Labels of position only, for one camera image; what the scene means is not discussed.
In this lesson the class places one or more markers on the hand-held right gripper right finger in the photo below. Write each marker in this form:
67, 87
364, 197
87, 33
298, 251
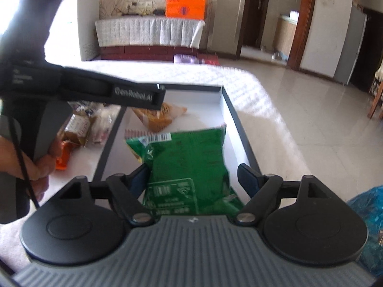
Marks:
249, 181

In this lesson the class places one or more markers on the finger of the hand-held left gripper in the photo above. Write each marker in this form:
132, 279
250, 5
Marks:
134, 95

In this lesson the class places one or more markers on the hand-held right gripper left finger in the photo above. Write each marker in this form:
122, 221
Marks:
139, 181

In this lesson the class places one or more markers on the yellow snack packet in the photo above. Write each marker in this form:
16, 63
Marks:
163, 116

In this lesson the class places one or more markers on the green snack bag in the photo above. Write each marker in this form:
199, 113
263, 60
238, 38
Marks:
188, 158

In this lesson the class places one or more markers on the dark box with white inside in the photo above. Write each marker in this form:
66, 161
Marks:
203, 107

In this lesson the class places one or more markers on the person's left hand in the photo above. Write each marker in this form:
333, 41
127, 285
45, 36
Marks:
42, 173

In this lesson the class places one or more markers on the purple detergent bottle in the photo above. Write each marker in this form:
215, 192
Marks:
185, 59

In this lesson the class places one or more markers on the cabinet with white cloth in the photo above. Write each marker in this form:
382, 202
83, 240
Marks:
149, 34

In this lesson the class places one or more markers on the white textured mattress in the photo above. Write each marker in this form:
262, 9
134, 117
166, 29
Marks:
194, 74

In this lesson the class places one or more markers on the brown snack packet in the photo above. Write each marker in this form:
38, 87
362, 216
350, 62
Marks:
76, 130

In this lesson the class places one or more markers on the white chest freezer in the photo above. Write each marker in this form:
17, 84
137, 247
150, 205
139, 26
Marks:
88, 27

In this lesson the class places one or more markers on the orange snack packet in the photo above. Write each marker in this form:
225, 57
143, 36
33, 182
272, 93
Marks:
63, 157

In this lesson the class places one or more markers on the red flat tray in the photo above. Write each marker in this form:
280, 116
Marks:
208, 59

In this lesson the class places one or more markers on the orange cardboard box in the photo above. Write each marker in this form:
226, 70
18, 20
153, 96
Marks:
186, 1

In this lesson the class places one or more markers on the blue plastic bag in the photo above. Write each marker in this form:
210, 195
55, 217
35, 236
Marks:
369, 224

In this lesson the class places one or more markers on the dark wooden door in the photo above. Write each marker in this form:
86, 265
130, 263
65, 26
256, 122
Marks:
254, 12

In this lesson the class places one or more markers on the wooden back room cabinet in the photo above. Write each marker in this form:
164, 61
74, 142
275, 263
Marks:
286, 36

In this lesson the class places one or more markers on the wooden chair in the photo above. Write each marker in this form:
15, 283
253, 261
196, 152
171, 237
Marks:
376, 95

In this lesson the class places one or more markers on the grey refrigerator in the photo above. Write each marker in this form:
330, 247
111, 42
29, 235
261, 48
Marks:
353, 44

